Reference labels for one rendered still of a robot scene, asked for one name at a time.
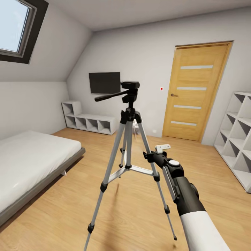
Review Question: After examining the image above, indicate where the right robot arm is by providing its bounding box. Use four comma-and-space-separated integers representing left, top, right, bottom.
143, 145, 230, 251

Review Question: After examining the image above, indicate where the camera tripod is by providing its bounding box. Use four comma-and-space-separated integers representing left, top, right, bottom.
84, 81, 177, 251

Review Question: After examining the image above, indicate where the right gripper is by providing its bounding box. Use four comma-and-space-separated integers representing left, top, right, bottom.
143, 151, 167, 165

